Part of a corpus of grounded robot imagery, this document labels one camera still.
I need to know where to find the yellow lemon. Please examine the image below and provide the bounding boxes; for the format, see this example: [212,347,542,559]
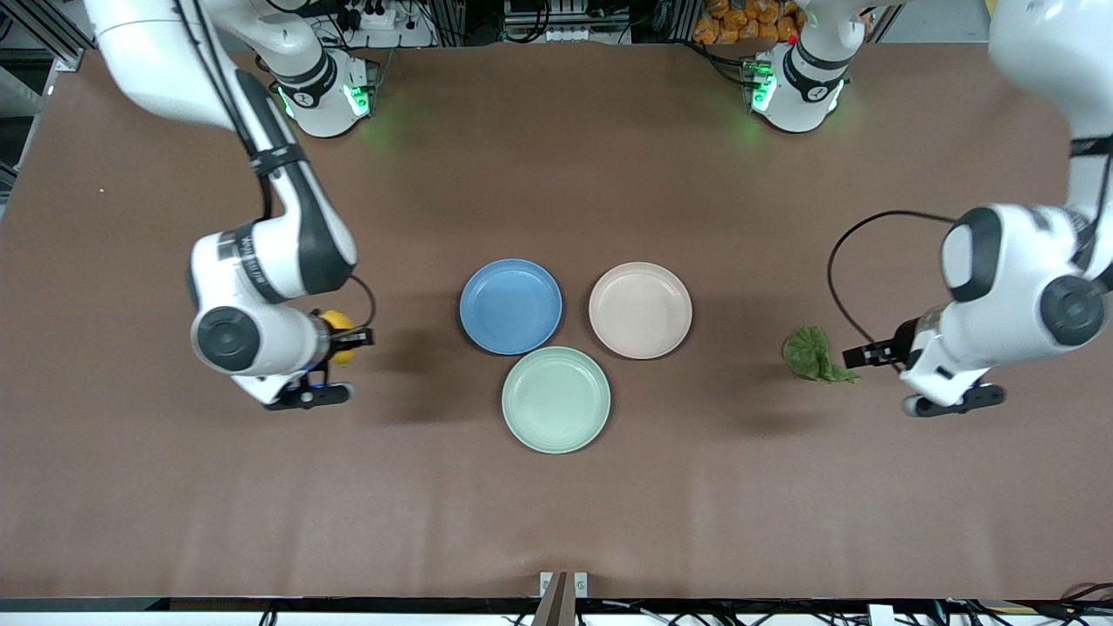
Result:
[319,310,357,366]

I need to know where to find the green lettuce leaf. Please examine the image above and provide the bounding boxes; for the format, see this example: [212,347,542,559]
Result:
[782,326,861,384]

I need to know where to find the blue round plate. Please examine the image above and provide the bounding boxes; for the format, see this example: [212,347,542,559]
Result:
[459,258,563,356]

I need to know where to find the pale green round plate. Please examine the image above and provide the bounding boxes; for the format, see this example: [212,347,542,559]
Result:
[502,346,611,455]

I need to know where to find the beige round plate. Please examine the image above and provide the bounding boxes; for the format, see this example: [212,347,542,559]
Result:
[589,262,694,360]

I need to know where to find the white power strip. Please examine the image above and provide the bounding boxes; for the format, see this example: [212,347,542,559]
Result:
[335,3,436,50]

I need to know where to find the bag of orange items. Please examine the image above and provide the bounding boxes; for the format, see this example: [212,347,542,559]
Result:
[693,0,806,45]

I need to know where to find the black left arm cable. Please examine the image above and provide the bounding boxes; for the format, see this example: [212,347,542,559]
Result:
[827,210,959,371]

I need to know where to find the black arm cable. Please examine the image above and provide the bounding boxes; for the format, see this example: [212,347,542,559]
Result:
[174,0,377,330]
[827,210,959,371]

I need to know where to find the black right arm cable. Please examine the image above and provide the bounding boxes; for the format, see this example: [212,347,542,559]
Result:
[174,0,377,330]

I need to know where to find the silver metal bracket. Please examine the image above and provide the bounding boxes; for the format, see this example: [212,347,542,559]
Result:
[539,571,590,601]

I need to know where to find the brown camera mount bar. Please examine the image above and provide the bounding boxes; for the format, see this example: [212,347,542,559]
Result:
[531,571,577,626]

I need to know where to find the aluminium frame profile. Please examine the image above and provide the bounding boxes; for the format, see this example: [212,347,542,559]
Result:
[17,0,90,72]

